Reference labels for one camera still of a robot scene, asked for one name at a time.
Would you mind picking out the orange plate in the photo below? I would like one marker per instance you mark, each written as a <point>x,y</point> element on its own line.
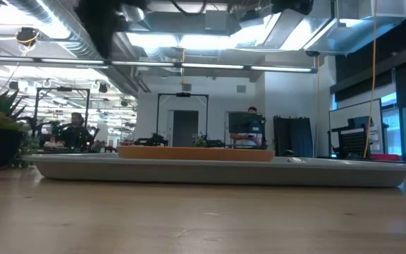
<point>196,154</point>

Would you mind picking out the black background robot arm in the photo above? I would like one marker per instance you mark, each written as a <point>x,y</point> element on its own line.
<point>215,143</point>
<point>152,142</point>

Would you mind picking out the grey plastic tray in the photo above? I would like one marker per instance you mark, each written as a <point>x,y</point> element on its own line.
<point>206,174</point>

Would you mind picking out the red low object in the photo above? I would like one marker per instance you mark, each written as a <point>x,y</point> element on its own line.
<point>386,157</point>

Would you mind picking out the long ceiling strip light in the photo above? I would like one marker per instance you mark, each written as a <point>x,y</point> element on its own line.
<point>210,66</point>

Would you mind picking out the black curtain panel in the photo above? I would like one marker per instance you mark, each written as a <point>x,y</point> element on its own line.
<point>293,134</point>

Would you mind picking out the black background station frame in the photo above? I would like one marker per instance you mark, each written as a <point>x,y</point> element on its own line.
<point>62,89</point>
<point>183,94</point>

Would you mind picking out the small green background plant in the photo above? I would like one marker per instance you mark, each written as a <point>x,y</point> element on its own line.
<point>200,143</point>

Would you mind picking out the grey wall vent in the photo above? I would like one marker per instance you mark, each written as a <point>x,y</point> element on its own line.
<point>241,89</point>
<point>186,87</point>

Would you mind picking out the black monitor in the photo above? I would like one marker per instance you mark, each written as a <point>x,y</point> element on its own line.
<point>245,121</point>

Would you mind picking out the black perforated cart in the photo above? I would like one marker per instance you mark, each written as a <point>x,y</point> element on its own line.
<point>354,143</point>

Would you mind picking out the grey door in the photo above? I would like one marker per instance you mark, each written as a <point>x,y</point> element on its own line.
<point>185,127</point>

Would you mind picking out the whiteboard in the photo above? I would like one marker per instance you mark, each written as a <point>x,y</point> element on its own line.
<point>354,111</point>

